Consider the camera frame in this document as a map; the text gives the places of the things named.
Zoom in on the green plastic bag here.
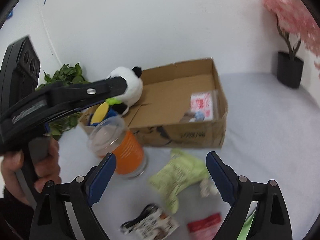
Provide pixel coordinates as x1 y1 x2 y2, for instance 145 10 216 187
237 210 255 240

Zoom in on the pink red sachet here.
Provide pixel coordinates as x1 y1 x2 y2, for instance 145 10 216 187
187 213 222 240

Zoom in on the panda plush toy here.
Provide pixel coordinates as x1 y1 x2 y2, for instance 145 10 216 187
88 66 143 127

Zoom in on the light green printed pouch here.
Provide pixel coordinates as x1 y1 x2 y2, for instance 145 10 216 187
149 148 209 214

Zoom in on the clear red-printed plastic bag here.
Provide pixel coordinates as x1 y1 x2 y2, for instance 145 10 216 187
190 90 220 121

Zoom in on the person left hand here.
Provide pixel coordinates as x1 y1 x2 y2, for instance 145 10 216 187
0 136 62 207

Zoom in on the green leafy plant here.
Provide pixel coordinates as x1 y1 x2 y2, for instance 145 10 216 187
36 63 89 141

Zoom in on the orange labelled clear jar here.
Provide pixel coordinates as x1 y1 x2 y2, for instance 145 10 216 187
87 115 148 179

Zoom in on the white illustrated snack packet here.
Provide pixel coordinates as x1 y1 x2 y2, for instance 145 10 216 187
133 207 179 240

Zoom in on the brown plush toy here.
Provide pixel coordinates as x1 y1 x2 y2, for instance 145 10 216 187
180 111 205 123

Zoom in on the cardboard box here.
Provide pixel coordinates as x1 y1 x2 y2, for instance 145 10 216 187
79 59 227 148

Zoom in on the black plant pot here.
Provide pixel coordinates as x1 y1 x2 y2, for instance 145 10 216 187
277 51 304 89

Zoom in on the pink blossom artificial tree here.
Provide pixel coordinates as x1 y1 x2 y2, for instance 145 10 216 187
256 0 320 81

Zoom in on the black usb cable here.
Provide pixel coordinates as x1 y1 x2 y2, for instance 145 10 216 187
119 203 161 234

